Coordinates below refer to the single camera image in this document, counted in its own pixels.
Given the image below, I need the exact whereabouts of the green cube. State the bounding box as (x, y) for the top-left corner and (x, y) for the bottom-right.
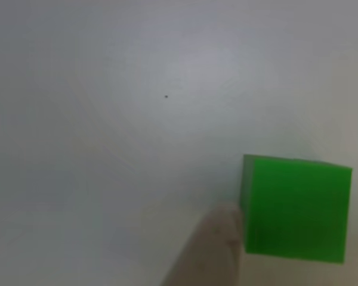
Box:
(239, 154), (353, 265)

